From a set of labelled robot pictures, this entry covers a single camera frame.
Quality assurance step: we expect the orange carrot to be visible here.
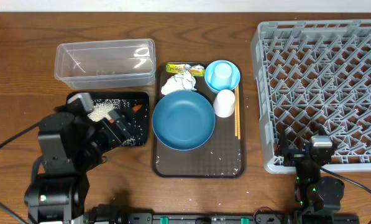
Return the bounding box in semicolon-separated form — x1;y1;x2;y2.
109;104;143;123

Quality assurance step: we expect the white cup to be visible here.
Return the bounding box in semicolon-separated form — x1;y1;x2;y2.
213;90;236;118

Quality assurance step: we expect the white napkin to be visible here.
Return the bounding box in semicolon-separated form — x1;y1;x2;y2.
161;71;196;95

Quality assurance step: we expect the yellow green snack wrapper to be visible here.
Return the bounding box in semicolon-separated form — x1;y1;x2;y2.
165;63;205;77

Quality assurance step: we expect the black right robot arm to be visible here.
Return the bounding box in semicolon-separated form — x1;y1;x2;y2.
278;126;345;223

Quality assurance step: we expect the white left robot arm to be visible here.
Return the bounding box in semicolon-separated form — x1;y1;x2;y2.
24;106;136;223

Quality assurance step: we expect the black food waste tray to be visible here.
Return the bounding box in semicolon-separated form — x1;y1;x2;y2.
63;91;149;148

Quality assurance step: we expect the grey dishwasher rack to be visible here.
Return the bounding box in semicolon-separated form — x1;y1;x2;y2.
250;19;371;174

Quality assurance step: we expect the pile of white rice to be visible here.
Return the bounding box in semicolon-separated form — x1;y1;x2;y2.
88;99;136;146

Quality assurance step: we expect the brown serving tray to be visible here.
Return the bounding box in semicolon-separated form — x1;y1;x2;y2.
151;61;245;179

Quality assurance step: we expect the clear plastic bin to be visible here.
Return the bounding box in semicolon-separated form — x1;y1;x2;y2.
54;39;157;90

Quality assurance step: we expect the light blue cup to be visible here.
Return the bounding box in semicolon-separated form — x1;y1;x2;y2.
210;62;232;90

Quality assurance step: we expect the dark blue plate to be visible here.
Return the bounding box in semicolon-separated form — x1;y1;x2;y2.
152;90;216;151

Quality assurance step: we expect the light blue bowl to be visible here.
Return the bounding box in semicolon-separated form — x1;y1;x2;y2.
204;60;240;93

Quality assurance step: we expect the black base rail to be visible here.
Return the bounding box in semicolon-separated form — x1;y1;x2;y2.
80;204;360;224

